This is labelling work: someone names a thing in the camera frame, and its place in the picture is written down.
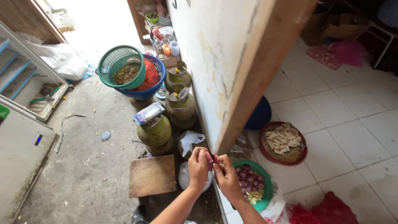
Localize pile of peeled garlic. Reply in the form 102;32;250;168
246;190;265;205

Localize red round tray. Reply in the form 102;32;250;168
259;121;308;167

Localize small dark knife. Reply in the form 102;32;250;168
204;141;216;162

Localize heap of red net bags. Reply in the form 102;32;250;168
287;191;360;224

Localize person's right hand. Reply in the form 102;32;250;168
212;154;242;203

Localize white metal frame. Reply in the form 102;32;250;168
366;22;395;69

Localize crumpled white plastic bag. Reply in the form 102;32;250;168
180;131;206;158

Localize red net bag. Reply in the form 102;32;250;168
133;58;160;92

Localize white bag with red print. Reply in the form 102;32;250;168
260;183;292;224

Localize purple shallot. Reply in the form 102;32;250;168
205;151;221;171

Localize flat packet with blue edge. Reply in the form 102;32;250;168
133;102;166;126

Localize pink patterned cloth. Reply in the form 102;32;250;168
306;45;343;71

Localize clear plastic bag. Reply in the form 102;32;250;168
229;130;254;157

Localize person's left hand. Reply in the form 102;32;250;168
187;147;209;191

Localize green gas cylinder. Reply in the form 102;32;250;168
164;84;198;130
164;60;193;93
128;96;155;110
177;130;206;160
136;114;174;156

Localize pink net bag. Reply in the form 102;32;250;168
329;40;369;68

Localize pile of tan tempeh pieces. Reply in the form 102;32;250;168
265;123;303;155

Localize green plastic bowl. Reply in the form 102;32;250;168
232;159;274;212

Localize grey strap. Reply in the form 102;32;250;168
55;114;87;154

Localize green handled tool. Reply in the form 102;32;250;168
30;86;61;104

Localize cardboard boxes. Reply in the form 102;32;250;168
299;12;371;48

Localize large white sack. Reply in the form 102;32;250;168
15;32;90;82

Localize white refrigerator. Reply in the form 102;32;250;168
0;20;74;224

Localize dark blue bucket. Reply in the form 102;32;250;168
244;96;272;131

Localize wooden cutting board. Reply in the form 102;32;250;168
129;155;177;199

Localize pile of purple shallots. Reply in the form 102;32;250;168
235;164;266;200

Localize blue plastic basin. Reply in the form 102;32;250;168
114;54;167;101

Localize wooden door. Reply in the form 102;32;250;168
0;0;68;45

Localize black sandal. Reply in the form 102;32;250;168
131;204;150;224

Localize cluttered stand with cups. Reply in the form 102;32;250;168
136;0;181;68

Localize green plastic basket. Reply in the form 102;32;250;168
97;45;147;90

